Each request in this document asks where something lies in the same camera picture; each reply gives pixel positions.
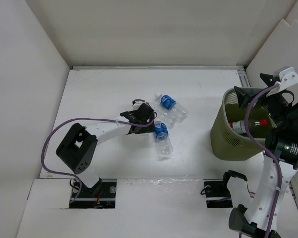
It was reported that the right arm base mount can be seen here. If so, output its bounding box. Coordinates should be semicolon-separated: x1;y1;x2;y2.
200;170;248;208

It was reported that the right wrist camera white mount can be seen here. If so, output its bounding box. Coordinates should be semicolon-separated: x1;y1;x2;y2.
268;67;298;95

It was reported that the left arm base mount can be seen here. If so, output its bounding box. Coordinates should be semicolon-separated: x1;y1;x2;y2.
69;179;117;209

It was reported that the green mesh waste bin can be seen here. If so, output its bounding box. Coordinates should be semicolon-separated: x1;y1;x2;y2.
210;88;276;161

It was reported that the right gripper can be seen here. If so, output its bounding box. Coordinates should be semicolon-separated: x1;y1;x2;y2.
235;72;292;128

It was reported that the clear capless bottle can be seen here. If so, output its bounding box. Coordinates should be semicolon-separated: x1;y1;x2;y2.
132;132;151;137

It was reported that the blue label bottle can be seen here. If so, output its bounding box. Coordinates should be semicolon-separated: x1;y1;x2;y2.
154;120;173;156
156;93;188;122

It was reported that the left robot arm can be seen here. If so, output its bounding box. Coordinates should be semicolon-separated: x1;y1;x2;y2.
56;103;157;197

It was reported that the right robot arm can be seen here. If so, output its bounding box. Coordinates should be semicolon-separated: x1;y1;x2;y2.
220;67;298;238

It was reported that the clear white cap bottle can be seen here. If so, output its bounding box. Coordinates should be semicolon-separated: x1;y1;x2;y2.
158;112;176;128

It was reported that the red label water bottle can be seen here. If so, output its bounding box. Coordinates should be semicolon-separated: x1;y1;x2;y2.
229;119;269;134

